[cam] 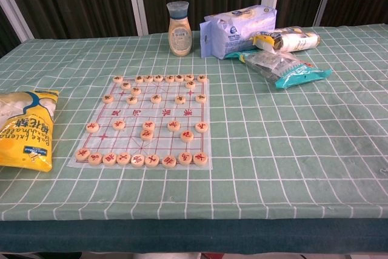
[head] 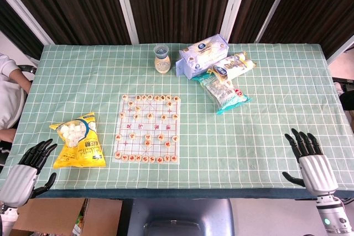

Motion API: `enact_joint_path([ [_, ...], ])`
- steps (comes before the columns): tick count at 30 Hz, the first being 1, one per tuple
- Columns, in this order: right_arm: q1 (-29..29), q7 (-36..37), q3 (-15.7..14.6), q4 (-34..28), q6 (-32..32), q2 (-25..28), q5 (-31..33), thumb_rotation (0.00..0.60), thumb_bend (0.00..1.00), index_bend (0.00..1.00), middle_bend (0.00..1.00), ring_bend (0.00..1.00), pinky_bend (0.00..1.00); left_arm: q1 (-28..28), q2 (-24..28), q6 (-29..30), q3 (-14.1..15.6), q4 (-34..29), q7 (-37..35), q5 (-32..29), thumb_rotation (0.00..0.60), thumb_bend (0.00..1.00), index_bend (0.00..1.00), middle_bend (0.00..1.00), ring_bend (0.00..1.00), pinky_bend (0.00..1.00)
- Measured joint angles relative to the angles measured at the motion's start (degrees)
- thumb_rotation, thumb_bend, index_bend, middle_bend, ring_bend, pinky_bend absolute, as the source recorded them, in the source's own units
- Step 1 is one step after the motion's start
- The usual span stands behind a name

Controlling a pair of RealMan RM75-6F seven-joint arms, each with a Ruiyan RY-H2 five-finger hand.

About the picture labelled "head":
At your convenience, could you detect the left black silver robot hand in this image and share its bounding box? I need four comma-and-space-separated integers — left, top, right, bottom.
0, 138, 58, 208

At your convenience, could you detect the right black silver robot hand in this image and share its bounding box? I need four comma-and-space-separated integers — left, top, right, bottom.
282, 128, 339, 196

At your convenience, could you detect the brown cardboard box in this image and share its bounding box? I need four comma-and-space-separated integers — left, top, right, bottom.
11, 198, 122, 236

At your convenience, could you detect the yellow marshmallow snack bag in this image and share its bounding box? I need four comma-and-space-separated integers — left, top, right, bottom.
49, 112, 107, 170

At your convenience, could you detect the green checked tablecloth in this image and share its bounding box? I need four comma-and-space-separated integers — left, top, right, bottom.
0, 43, 354, 201

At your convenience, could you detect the person in white clothes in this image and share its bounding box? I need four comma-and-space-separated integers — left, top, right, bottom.
0, 53, 33, 143

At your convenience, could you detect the black chair armrest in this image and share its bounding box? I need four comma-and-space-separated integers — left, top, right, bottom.
17, 64, 37, 75

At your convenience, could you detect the teal clear snack bag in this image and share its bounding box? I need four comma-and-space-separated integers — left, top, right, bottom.
192, 74, 249, 115

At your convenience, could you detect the white yellow roll package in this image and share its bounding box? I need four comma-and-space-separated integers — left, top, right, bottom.
207, 51, 257, 81

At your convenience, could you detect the translucent Chinese chess board mat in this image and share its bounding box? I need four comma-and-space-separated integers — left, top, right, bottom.
112, 94, 182, 165

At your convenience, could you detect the dark blue robot torso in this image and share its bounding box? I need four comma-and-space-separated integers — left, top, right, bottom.
121, 198, 235, 236

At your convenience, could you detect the dark brown partition panel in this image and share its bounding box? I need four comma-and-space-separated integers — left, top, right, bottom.
123, 0, 236, 45
229, 0, 283, 44
0, 0, 45, 60
0, 0, 132, 45
259, 0, 354, 60

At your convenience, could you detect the beige sauce bottle blue cap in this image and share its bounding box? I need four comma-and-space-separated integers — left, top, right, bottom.
153, 44, 172, 75

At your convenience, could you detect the white partition post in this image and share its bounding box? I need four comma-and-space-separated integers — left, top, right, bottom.
111, 0, 139, 45
0, 0, 54, 45
255, 0, 297, 44
220, 0, 252, 44

